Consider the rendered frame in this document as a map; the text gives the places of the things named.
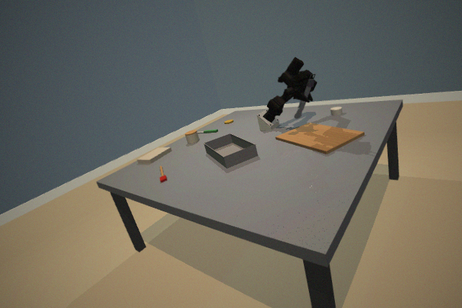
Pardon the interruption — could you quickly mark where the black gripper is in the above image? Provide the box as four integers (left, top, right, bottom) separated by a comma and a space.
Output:
282, 78, 317, 102

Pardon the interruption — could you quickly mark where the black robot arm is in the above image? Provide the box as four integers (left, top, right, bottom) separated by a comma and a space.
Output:
263, 57, 313, 123

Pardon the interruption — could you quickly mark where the grey cylinder with orange lid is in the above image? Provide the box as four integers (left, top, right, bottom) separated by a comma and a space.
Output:
185, 130, 199, 144

